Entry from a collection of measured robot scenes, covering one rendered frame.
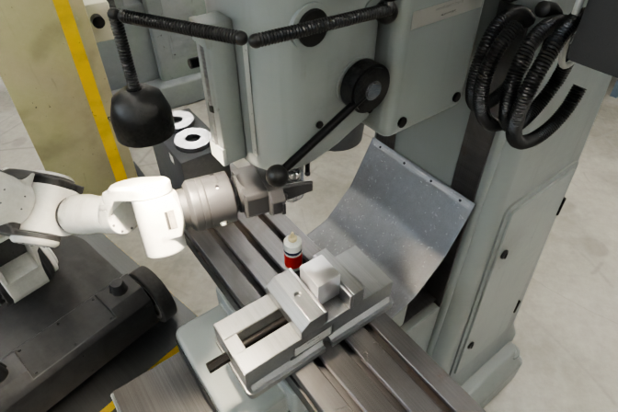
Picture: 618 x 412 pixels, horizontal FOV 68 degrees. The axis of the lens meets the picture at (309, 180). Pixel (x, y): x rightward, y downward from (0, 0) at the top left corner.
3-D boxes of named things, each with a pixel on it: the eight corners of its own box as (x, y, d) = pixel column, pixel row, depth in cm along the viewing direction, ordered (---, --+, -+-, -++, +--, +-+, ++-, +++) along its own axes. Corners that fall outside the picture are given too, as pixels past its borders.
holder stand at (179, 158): (193, 222, 115) (179, 158, 102) (160, 177, 129) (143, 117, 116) (235, 202, 121) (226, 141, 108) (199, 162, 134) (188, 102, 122)
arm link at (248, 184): (286, 186, 72) (211, 205, 68) (287, 228, 78) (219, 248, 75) (260, 143, 81) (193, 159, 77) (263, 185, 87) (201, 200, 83)
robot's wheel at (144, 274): (135, 300, 160) (120, 263, 148) (148, 291, 163) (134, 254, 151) (170, 333, 151) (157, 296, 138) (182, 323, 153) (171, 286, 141)
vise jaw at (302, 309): (301, 339, 82) (301, 327, 80) (266, 293, 90) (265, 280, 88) (327, 323, 85) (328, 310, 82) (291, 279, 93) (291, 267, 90)
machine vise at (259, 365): (250, 401, 81) (245, 371, 74) (213, 338, 90) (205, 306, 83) (394, 305, 96) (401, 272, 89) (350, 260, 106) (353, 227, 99)
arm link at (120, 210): (147, 187, 68) (88, 188, 74) (162, 243, 70) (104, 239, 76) (177, 174, 73) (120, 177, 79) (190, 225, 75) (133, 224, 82)
